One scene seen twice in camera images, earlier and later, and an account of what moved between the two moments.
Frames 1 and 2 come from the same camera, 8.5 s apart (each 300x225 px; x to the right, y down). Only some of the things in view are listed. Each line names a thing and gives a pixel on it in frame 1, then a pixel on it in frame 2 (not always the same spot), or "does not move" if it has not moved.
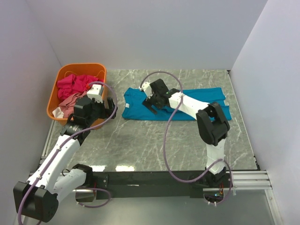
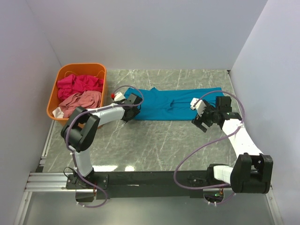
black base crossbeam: (128, 185) does not move
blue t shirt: (133, 108) does not move
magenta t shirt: (74, 84) does not move
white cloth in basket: (57, 113) does not move
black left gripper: (106, 113) -> (136, 112)
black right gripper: (149, 103) -> (198, 122)
